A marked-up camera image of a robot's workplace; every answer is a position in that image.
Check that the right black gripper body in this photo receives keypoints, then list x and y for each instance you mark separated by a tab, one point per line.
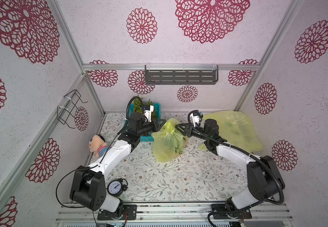
188	129

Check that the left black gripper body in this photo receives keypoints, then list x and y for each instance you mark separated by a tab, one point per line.
148	127

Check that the pineapple back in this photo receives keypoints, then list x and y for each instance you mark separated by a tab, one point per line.
137	108

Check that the yellow plastic bag bottom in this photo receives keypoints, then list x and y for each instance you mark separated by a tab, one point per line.
237	129

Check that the yellow plastic bag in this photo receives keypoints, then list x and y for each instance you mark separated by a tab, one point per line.
169	143
237	129

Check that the yellow plastic bag top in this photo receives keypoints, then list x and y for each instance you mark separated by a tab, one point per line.
169	143

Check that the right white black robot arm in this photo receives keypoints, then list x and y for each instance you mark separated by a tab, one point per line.
264	181

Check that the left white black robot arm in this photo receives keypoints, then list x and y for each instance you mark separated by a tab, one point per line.
89	187

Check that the teal plastic basket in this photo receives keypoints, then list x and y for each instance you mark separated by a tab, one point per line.
148	138

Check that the plush doll toy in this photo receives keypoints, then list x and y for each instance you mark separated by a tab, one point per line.
98	146

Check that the black alarm clock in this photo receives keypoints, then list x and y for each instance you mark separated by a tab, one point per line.
117	187

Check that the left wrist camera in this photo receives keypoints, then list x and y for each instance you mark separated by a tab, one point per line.
148	110

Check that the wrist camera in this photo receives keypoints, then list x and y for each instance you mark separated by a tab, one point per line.
148	110
196	118

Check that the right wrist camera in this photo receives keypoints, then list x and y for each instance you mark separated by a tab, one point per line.
196	118

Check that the grey wall shelf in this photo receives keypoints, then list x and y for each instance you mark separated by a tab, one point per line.
181	77

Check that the black wire wall rack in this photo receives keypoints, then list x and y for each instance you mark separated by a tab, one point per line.
73	114

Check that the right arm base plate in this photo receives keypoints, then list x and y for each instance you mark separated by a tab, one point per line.
225	211

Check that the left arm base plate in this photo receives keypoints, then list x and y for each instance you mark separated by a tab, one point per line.
124	212

